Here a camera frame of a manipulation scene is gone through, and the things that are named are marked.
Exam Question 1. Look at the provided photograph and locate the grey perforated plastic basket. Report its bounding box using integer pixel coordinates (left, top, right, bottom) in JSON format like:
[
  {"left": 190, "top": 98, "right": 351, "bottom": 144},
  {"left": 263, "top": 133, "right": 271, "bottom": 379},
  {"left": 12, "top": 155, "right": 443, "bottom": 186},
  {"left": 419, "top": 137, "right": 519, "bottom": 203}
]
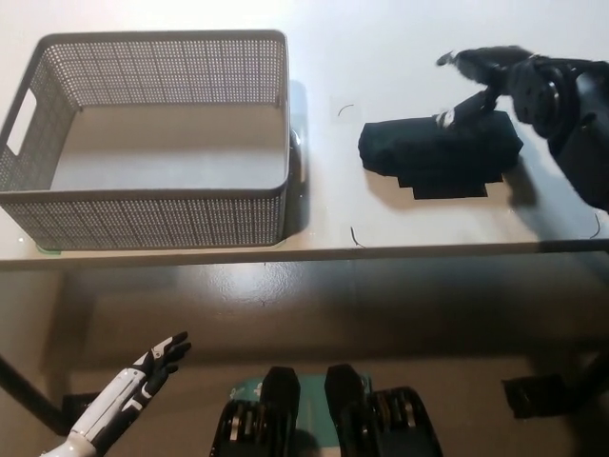
[{"left": 0, "top": 29, "right": 292, "bottom": 251}]

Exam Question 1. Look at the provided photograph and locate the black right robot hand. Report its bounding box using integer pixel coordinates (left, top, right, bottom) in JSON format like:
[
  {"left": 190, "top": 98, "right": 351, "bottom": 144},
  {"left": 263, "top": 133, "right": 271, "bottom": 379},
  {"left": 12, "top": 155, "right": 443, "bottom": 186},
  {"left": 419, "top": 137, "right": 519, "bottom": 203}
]
[{"left": 431, "top": 45, "right": 578, "bottom": 142}]

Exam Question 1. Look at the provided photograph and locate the black tape patch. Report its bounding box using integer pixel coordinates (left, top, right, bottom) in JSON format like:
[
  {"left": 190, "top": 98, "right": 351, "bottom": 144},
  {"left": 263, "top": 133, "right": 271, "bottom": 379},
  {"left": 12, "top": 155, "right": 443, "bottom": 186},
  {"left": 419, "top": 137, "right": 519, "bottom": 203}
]
[{"left": 395, "top": 171, "right": 504, "bottom": 202}]

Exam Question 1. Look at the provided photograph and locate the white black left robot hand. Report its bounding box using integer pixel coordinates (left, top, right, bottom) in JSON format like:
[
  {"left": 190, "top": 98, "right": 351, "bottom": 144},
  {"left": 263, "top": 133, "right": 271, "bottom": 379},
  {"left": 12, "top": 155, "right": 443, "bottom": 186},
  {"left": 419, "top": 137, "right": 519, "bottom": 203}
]
[{"left": 69, "top": 331, "right": 193, "bottom": 449}]

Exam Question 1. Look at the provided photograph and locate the black fabric pencil case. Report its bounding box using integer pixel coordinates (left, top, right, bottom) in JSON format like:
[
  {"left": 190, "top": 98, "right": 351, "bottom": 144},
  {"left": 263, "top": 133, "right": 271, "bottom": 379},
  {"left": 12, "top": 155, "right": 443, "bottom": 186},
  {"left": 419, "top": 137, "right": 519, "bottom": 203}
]
[{"left": 357, "top": 109, "right": 524, "bottom": 178}]

